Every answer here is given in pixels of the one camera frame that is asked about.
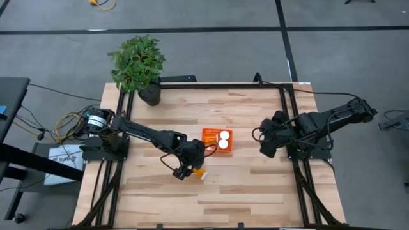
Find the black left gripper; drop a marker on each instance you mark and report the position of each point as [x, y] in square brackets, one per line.
[193, 151]

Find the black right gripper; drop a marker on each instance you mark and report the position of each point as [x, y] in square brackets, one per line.
[278, 134]

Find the amber pill bottle white cap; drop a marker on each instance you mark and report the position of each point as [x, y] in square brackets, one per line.
[199, 172]
[224, 134]
[223, 144]

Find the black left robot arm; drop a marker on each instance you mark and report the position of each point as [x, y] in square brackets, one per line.
[150, 135]

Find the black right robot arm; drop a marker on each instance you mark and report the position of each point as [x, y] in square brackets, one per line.
[335, 119]

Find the orange plastic basket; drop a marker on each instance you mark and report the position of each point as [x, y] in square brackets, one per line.
[228, 149]

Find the black table clamp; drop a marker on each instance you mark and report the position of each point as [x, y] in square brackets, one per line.
[258, 78]

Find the flat black box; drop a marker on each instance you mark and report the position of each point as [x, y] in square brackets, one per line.
[179, 79]

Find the green potted plant black pot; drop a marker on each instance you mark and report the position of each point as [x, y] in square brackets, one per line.
[137, 64]

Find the black floor stand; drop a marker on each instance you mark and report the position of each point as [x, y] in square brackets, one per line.
[396, 121]

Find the white printed sheet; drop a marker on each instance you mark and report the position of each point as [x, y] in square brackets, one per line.
[57, 151]

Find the black desk leg beam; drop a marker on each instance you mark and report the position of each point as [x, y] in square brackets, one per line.
[32, 159]

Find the black caster wheel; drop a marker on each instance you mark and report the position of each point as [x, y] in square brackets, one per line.
[19, 218]

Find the black desk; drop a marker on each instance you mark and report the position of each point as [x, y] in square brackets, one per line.
[12, 96]

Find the small blue item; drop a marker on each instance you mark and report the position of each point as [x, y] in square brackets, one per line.
[2, 110]

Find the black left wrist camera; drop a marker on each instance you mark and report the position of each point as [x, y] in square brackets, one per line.
[180, 173]

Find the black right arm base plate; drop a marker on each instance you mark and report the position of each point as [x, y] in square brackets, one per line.
[319, 155]

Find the black aluminium table frame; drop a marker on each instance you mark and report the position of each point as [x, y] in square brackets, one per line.
[223, 85]

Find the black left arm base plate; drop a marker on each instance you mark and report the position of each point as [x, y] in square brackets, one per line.
[96, 155]

